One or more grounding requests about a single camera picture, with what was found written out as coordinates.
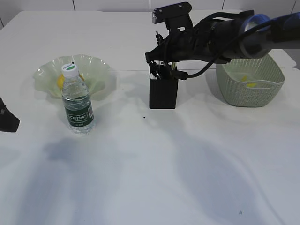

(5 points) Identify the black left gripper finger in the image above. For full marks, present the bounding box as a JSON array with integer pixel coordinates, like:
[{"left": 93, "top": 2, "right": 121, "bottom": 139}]
[{"left": 0, "top": 98, "right": 20, "bottom": 133}]

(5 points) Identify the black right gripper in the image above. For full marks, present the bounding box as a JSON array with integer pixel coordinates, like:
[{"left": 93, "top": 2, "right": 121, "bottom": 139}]
[{"left": 145, "top": 28, "right": 199, "bottom": 64}]

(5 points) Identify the yellow utility knife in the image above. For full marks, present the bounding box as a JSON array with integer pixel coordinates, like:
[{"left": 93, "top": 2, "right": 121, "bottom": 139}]
[{"left": 171, "top": 62, "right": 177, "bottom": 71}]

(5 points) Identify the black pen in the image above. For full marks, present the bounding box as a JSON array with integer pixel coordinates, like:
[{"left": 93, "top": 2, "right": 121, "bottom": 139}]
[
  {"left": 149, "top": 61, "right": 162, "bottom": 80},
  {"left": 156, "top": 31, "right": 164, "bottom": 46}
]

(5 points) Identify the yellow pear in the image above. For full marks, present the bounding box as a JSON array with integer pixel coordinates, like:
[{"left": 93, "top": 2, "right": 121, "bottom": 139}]
[{"left": 57, "top": 73, "right": 85, "bottom": 91}]

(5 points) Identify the yellow waste paper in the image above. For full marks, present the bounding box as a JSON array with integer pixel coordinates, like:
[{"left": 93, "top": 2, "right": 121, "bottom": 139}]
[{"left": 240, "top": 75, "right": 257, "bottom": 88}]

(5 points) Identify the clear water bottle green label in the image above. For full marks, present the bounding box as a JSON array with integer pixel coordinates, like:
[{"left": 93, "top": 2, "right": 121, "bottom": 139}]
[{"left": 61, "top": 63, "right": 95, "bottom": 134}]

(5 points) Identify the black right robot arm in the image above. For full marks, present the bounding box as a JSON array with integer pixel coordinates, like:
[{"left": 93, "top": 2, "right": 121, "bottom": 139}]
[{"left": 145, "top": 13, "right": 300, "bottom": 64}]

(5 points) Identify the black square pen holder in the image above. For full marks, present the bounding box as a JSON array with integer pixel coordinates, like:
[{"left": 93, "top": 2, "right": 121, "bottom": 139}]
[{"left": 149, "top": 65, "right": 178, "bottom": 109}]

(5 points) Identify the green woven plastic basket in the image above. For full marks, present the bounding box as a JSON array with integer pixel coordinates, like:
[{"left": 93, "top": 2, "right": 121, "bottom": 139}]
[{"left": 216, "top": 55, "right": 285, "bottom": 107}]

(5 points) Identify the green wavy glass plate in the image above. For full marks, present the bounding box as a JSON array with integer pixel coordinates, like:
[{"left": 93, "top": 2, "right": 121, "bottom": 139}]
[{"left": 33, "top": 54, "right": 110, "bottom": 98}]

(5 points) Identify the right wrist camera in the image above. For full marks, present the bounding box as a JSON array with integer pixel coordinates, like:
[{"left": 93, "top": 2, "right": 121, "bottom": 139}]
[{"left": 152, "top": 2, "right": 193, "bottom": 32}]

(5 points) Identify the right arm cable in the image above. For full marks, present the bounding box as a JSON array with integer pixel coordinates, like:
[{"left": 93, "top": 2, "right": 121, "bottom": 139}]
[{"left": 161, "top": 10, "right": 300, "bottom": 82}]

